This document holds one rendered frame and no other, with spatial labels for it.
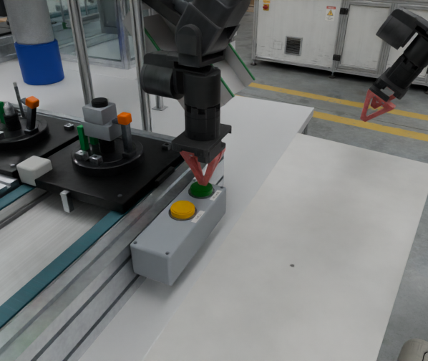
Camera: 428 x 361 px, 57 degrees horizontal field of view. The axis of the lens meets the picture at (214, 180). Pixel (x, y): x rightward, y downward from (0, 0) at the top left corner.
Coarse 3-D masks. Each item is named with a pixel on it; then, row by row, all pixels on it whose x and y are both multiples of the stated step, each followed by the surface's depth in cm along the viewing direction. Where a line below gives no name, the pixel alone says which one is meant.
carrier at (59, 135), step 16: (16, 96) 91; (0, 112) 89; (16, 112) 87; (0, 128) 88; (16, 128) 87; (48, 128) 90; (0, 144) 83; (16, 144) 83; (32, 144) 85; (48, 144) 86; (64, 144) 87; (0, 160) 80; (16, 160) 80; (16, 176) 77
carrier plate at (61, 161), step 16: (144, 144) 86; (160, 144) 86; (64, 160) 80; (144, 160) 80; (160, 160) 80; (176, 160) 81; (48, 176) 74; (64, 176) 74; (80, 176) 74; (112, 176) 74; (128, 176) 74; (144, 176) 74; (80, 192) 70; (96, 192) 70; (112, 192) 70; (128, 192) 70; (144, 192) 72; (112, 208) 68; (128, 208) 69
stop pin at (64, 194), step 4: (64, 192) 71; (68, 192) 71; (64, 196) 70; (68, 196) 71; (64, 200) 71; (68, 200) 71; (64, 204) 71; (68, 204) 71; (72, 204) 72; (64, 208) 72; (68, 208) 72; (72, 208) 72
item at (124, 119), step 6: (120, 114) 73; (126, 114) 73; (114, 120) 74; (120, 120) 73; (126, 120) 72; (126, 126) 73; (126, 132) 74; (126, 138) 75; (126, 144) 75; (126, 150) 76
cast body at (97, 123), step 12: (84, 108) 73; (96, 108) 73; (108, 108) 74; (84, 120) 75; (96, 120) 73; (108, 120) 74; (84, 132) 76; (96, 132) 75; (108, 132) 74; (120, 132) 76
